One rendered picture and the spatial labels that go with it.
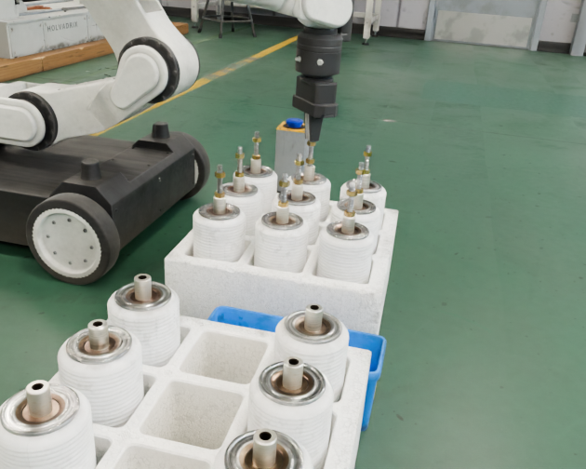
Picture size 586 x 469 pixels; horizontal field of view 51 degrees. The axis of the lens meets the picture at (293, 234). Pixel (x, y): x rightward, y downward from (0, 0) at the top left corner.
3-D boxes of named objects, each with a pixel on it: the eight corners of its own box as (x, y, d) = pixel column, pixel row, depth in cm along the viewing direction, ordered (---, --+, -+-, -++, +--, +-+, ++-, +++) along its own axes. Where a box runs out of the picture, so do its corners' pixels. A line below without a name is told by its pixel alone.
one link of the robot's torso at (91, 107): (-20, 106, 143) (146, 31, 126) (33, 89, 161) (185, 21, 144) (14, 167, 148) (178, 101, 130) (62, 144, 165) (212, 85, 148)
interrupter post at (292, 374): (278, 390, 68) (280, 366, 66) (284, 377, 70) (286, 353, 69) (299, 394, 67) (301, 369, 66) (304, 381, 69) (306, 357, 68)
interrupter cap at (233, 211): (218, 225, 106) (218, 221, 106) (190, 212, 111) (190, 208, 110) (248, 214, 112) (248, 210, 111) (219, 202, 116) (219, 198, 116)
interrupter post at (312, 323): (301, 332, 78) (303, 310, 77) (305, 322, 80) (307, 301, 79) (319, 335, 78) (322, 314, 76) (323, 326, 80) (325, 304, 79)
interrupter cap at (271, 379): (249, 400, 66) (250, 395, 66) (268, 359, 73) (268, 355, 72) (318, 414, 65) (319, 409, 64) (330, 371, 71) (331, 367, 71)
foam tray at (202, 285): (166, 341, 116) (163, 258, 109) (230, 254, 151) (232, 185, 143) (369, 381, 109) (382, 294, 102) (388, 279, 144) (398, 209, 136)
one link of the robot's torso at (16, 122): (-32, 143, 148) (-41, 89, 143) (20, 124, 166) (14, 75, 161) (43, 155, 144) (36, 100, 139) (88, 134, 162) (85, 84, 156)
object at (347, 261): (363, 307, 119) (374, 222, 111) (364, 335, 110) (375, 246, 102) (313, 302, 119) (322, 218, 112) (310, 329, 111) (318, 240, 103)
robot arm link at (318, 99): (350, 116, 121) (356, 54, 116) (307, 120, 116) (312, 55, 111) (317, 101, 131) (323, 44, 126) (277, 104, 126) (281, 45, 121)
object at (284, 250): (255, 323, 112) (259, 233, 104) (249, 295, 120) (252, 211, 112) (306, 320, 113) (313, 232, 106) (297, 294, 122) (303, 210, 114)
